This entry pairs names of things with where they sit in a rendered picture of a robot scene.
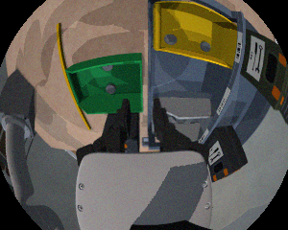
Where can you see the grey metal disc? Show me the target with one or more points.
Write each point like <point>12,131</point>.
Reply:
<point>108,68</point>
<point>205,46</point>
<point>170,39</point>
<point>111,88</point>

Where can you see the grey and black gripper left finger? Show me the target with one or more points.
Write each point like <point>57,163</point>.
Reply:
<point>111,140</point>

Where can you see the green bin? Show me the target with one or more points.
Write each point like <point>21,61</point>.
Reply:
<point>89,86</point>

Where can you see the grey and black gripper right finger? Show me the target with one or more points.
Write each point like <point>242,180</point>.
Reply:
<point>171,139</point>

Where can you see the dark blue metal shelf rack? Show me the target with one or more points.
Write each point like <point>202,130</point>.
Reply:
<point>238,102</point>

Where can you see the yellow open bin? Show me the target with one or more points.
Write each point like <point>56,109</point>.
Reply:
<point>192,24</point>

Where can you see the yellow vertical bar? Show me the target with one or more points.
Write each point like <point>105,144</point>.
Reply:
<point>63,66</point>

